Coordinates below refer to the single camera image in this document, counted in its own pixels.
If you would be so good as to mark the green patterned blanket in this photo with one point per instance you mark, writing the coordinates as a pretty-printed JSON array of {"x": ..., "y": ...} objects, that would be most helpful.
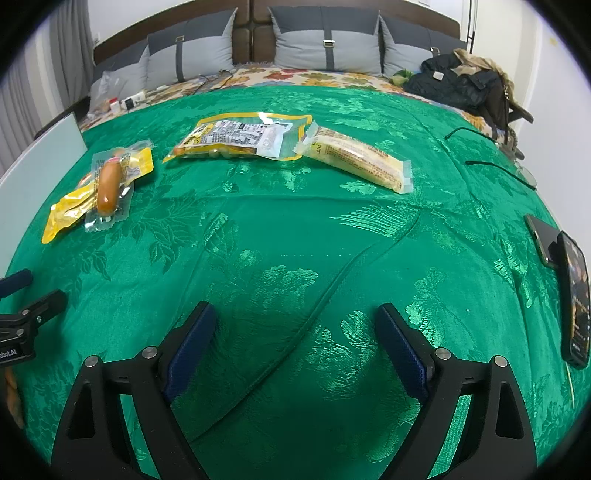
[{"x": 295, "y": 258}]

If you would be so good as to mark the green crumpled item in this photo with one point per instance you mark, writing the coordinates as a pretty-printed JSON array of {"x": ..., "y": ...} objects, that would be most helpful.
[{"x": 400, "y": 76}]

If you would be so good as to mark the black jacket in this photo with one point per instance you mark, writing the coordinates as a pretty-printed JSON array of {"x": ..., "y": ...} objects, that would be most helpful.
[{"x": 448, "y": 85}]

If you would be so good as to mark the large yellow-edged clear packet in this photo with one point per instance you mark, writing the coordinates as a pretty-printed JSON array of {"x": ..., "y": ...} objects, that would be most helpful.
[{"x": 240, "y": 134}]

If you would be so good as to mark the grey two-tone pillow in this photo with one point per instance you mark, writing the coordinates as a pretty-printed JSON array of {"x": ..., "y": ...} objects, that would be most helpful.
[
  {"x": 323, "y": 41},
  {"x": 124, "y": 76},
  {"x": 194, "y": 50},
  {"x": 411, "y": 50}
]

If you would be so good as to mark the floral bed sheet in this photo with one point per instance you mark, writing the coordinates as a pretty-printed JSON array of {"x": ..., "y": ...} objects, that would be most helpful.
[{"x": 295, "y": 76}]

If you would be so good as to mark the black metal rack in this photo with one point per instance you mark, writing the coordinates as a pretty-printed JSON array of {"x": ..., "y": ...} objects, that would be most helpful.
[{"x": 472, "y": 23}]

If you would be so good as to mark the person's left hand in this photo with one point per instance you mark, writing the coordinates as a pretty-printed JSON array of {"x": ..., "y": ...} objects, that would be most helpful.
[{"x": 13, "y": 399}]

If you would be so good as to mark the white power strip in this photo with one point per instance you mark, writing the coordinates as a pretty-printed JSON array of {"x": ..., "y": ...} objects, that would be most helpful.
[{"x": 134, "y": 100}]

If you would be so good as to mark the grey curtain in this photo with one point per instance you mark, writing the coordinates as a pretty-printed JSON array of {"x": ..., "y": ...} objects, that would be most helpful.
[{"x": 41, "y": 78}]

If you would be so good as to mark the dark smartphone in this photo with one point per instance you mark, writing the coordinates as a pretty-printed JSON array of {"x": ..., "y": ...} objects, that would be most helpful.
[{"x": 542, "y": 237}]

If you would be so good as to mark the brown padded headboard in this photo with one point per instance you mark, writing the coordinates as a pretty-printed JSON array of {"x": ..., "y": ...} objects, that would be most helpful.
[{"x": 242, "y": 32}]

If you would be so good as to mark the pale yellow bread packet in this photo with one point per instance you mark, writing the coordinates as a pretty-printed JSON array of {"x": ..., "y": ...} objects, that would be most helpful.
[{"x": 355, "y": 154}]

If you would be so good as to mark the white storage box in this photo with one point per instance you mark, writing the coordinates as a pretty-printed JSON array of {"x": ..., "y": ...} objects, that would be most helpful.
[{"x": 41, "y": 166}]

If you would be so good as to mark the dark wooden furniture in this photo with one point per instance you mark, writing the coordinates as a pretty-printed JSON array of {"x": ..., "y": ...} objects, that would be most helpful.
[{"x": 60, "y": 115}]

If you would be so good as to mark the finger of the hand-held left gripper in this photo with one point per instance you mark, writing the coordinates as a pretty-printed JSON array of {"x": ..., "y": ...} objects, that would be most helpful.
[
  {"x": 41, "y": 308},
  {"x": 16, "y": 282}
]

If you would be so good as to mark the small red-capped bottle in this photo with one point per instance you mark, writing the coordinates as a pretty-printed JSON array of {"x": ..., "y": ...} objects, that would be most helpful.
[{"x": 112, "y": 106}]

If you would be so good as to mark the smartphone with lit screen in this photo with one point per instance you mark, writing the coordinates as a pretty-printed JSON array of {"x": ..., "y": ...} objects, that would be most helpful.
[{"x": 577, "y": 300}]

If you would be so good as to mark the clear plastic bag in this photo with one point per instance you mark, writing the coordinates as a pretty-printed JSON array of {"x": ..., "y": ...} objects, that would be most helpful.
[{"x": 106, "y": 87}]

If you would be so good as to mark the dark brown chair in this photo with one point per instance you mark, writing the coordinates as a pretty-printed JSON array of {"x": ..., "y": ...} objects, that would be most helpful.
[{"x": 505, "y": 110}]

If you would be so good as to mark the beige coat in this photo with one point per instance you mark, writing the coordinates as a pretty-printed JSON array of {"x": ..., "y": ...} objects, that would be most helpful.
[{"x": 480, "y": 64}]

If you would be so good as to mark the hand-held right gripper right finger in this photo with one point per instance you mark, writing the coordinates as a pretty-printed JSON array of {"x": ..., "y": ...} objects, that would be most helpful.
[{"x": 406, "y": 353}]

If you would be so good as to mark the clear sausage packet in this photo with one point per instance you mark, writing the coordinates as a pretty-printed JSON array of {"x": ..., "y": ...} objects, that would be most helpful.
[{"x": 110, "y": 184}]

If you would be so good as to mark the plain yellow snack packet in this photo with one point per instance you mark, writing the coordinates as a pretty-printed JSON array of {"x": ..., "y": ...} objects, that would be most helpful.
[{"x": 62, "y": 214}]

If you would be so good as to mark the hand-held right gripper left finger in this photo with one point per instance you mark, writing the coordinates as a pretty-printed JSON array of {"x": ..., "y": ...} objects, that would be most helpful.
[{"x": 187, "y": 355}]

